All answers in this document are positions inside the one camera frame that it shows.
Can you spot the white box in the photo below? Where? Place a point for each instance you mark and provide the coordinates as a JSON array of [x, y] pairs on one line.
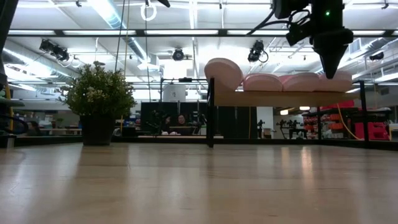
[[174, 93]]

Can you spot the black ceiling spotlight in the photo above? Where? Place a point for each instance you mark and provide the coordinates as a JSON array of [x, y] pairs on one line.
[[178, 55], [56, 51], [255, 53]]

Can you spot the black ceiling light rail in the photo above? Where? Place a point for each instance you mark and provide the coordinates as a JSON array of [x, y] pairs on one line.
[[140, 32]]

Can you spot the wooden shelf with black frame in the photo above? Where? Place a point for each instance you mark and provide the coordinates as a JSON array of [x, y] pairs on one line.
[[280, 99]]

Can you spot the white ceiling air vent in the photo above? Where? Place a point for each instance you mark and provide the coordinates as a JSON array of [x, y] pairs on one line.
[[360, 46]]

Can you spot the black desk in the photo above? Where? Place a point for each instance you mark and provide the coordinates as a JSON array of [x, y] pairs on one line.
[[11, 102]]

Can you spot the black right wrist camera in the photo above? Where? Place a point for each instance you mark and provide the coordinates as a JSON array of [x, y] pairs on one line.
[[298, 32]]

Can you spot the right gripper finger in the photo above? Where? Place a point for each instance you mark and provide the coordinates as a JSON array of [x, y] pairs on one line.
[[332, 62]]

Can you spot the person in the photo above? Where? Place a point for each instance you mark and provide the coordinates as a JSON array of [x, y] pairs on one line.
[[167, 123], [182, 119], [33, 127]]

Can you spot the green potted plant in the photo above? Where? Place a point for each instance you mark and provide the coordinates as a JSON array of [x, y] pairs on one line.
[[96, 93]]

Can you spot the red storage bins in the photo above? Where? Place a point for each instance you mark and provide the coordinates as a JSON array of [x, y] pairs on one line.
[[373, 130]]

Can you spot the pink rubber slide sandal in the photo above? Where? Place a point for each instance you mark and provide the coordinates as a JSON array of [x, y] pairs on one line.
[[342, 84], [262, 83], [300, 82], [224, 73]]

